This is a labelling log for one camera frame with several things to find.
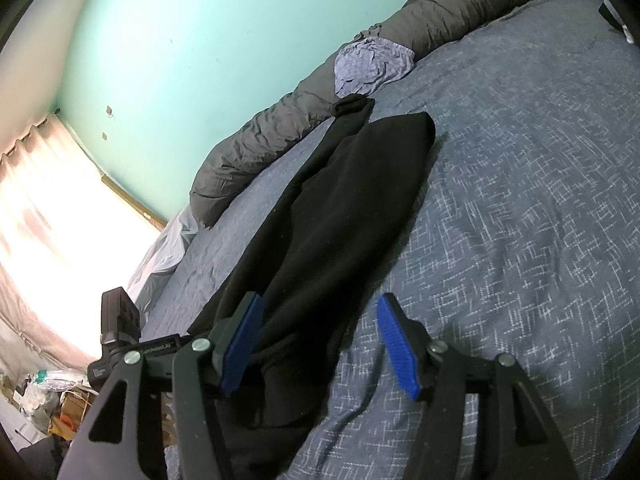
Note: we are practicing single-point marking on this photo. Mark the black sweater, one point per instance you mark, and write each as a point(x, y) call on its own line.
point(350, 210)

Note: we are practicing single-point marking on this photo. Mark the light grey satin sheet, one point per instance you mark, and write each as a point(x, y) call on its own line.
point(160, 255)

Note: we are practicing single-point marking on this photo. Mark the white plastic bag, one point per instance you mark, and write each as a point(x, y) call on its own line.
point(50, 385)

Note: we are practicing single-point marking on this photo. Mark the crumpled light purple cloth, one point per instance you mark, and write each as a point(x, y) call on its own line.
point(372, 62)

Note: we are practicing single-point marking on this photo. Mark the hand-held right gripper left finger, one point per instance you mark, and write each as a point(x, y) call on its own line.
point(245, 346)

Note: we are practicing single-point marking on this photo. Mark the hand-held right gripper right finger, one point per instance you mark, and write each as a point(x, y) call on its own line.
point(397, 346)

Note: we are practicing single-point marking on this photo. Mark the wooden window frame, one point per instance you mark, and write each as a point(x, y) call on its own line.
point(135, 200)

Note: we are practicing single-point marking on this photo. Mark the sheer pink curtain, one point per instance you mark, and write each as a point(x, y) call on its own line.
point(50, 240)

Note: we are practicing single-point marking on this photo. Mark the dark grey rolled duvet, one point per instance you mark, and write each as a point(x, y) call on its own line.
point(280, 125)

